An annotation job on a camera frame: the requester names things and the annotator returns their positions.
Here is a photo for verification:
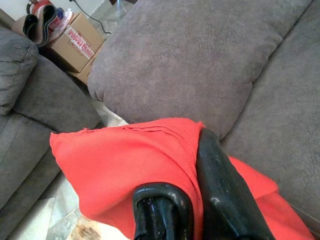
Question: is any red fire extinguisher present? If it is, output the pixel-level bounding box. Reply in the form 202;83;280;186
26;0;54;15

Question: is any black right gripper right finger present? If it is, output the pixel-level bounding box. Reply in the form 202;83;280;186
196;128;276;240

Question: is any grey sofa cushion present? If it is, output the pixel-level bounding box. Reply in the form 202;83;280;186
87;0;314;141

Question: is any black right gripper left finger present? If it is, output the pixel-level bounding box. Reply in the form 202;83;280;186
132;183;195;240

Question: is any thin black floor cable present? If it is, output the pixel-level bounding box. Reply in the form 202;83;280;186
93;16;112;36

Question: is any grey fabric sofa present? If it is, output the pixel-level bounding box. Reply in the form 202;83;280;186
219;0;320;226

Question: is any cardboard box with fragile tape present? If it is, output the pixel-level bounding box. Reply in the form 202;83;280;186
46;12;106;74

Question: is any red pillow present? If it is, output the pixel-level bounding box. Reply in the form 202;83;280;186
49;117;316;240

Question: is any rolled black and tan belt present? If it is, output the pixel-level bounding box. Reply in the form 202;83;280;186
22;4;60;48

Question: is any clear plastic bag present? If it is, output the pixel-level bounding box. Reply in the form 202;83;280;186
49;7;75;35

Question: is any small cardboard box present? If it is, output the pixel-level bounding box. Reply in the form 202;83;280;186
66;56;99;86

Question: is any grey fabric armchair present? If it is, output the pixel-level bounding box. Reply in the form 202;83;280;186
0;26;103;240

